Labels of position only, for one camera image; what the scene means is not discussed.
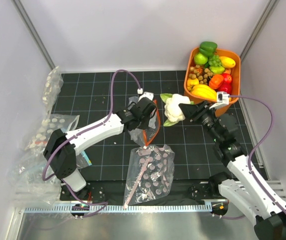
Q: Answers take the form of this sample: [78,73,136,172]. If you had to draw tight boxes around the green apple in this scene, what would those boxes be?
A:
[193,52,208,65]

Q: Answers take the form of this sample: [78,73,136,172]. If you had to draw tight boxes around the red apple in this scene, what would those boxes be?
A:
[221,73,233,85]

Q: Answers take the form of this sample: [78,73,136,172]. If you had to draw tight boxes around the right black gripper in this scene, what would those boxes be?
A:
[179,100,221,143]

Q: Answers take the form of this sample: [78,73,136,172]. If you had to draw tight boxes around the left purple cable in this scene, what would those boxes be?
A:
[41,69,144,216]

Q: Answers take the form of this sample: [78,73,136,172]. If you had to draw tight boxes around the clear bag white dots flat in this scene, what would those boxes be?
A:
[22,114,80,153]

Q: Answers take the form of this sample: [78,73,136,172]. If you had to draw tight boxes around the green pear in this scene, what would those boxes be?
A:
[209,65,226,75]

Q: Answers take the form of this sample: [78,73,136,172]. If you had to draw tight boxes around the green grapes bunch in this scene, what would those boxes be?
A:
[208,54,222,67]

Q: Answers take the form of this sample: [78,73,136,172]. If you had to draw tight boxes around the clear bag pink dots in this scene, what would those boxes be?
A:
[123,144,175,210]

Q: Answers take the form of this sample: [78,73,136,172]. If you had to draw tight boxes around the brown longan cluster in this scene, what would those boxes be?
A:
[188,65,214,85]

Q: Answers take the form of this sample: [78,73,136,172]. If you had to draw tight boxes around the clear bag white dots upright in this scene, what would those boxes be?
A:
[42,66,64,115]

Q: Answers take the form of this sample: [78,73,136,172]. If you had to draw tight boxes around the aluminium cable rail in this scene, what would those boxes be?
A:
[24,202,212,214]

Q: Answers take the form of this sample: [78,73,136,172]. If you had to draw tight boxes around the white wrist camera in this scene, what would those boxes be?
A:
[209,91,230,110]
[138,91,154,101]

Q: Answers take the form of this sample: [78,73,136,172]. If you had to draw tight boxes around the red pomegranate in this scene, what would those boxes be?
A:
[217,82,233,95]

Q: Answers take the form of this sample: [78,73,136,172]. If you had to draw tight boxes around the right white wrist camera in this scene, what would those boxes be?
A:
[209,91,230,110]

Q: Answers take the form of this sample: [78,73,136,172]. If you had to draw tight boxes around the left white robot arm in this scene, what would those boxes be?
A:
[43,96,157,200]

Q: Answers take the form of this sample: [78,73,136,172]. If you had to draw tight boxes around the green bell pepper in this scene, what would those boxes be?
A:
[199,41,218,57]

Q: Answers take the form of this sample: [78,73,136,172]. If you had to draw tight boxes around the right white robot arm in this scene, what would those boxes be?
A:
[178,101,286,240]

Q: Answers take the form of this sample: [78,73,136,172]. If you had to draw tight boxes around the crumpled clear bags pile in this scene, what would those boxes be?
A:
[7,151,61,208]

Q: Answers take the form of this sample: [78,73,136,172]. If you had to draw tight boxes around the clear bag orange zipper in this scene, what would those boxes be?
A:
[127,96,161,147]

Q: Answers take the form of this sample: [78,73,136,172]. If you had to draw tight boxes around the orange pumpkin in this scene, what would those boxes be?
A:
[208,74,224,90]

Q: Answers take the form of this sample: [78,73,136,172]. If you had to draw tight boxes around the black grid mat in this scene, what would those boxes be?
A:
[50,70,269,181]

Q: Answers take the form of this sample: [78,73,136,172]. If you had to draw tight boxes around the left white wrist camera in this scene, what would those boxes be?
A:
[138,91,154,101]

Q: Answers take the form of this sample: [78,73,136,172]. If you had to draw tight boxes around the orange plastic basket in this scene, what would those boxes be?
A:
[183,47,241,117]

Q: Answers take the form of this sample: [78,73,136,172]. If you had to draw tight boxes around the white cauliflower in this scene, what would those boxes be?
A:
[160,93,194,127]

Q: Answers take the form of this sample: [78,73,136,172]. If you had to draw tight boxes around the yellow mango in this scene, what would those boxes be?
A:
[219,56,236,69]

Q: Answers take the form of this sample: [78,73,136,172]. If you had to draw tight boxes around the yellow lemon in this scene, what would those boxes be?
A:
[186,78,199,92]

